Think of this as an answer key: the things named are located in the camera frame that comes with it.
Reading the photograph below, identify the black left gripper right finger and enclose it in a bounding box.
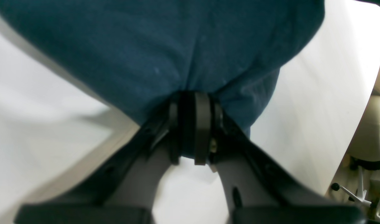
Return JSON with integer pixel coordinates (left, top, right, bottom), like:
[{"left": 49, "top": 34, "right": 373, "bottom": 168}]
[{"left": 195, "top": 92, "right": 368, "bottom": 224}]

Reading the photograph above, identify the dark navy t-shirt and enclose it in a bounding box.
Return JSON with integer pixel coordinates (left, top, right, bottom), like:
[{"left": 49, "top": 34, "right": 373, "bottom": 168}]
[{"left": 0, "top": 0, "right": 325, "bottom": 135}]

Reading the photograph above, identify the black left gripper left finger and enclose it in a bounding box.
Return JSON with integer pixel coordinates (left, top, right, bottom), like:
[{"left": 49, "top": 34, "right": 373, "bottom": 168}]
[{"left": 14, "top": 92, "right": 195, "bottom": 224}]

